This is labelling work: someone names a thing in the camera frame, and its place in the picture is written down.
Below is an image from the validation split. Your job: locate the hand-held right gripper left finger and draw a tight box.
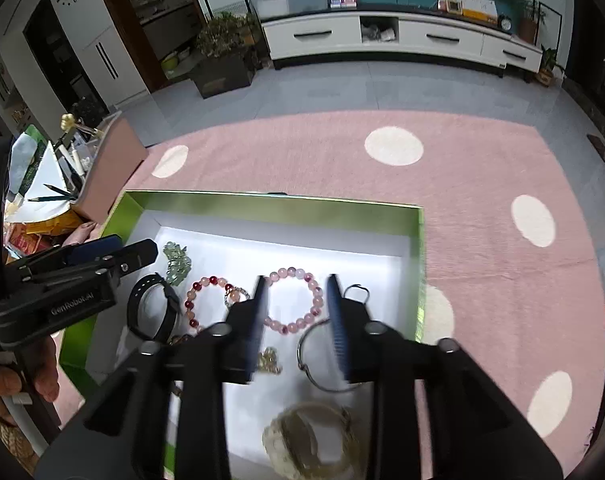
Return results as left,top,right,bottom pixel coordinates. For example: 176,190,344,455
35,275,270,480

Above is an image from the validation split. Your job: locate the large dark planter with shrubs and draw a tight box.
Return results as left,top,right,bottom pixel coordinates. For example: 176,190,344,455
190,11,260,100

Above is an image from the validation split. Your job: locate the red and pink bead bracelet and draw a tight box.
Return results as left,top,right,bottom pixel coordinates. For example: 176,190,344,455
184,275,233,333

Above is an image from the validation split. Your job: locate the green cardboard box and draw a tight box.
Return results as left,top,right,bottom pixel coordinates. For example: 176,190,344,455
57,190,427,480

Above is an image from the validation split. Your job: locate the white paper bag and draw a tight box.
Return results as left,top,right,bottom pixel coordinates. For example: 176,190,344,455
7,125,83,223

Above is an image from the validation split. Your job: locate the tall potted plant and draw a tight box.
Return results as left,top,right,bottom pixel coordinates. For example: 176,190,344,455
517,0,548,45

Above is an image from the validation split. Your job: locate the cream wrist watch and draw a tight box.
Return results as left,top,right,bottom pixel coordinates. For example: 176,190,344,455
262,402,363,480

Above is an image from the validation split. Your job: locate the small potted plant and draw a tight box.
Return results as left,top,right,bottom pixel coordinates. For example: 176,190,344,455
535,45,566,86

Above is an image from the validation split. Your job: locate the white television cabinet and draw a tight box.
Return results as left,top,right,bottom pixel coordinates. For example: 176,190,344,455
260,2,543,81

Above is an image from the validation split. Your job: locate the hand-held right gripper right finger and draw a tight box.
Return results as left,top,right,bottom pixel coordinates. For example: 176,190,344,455
327,274,563,480

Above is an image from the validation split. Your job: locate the silver bangle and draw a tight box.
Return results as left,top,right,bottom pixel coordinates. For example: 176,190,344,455
296,317,363,393

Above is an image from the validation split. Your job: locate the white desk calendar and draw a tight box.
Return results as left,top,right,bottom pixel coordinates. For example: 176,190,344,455
457,0,498,23

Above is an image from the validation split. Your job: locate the pink storage box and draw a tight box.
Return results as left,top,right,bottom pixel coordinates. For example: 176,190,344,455
70,110,149,223

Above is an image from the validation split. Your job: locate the pink polka dot rug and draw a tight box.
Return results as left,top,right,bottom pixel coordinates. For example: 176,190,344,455
47,110,605,480

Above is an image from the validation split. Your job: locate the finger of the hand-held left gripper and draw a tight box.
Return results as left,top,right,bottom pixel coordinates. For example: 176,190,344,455
15,234,123,281
97,240,159,278

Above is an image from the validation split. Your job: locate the person's left hand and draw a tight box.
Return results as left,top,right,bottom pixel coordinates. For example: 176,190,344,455
0,332,62,423

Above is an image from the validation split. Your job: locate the pile of snack packets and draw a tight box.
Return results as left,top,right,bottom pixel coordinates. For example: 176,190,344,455
2,207,90,261

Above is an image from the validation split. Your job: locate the pale pink bead bracelet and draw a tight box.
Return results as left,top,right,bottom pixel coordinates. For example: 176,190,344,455
262,266,324,336

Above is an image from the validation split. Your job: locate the green jade bracelet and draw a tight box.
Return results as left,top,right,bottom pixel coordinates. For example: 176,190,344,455
162,241,192,283

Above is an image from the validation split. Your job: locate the black wristband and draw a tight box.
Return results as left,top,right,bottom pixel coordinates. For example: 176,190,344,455
127,272,182,343

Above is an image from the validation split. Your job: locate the white wardrobe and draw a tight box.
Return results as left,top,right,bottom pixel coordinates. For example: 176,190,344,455
82,25,150,106

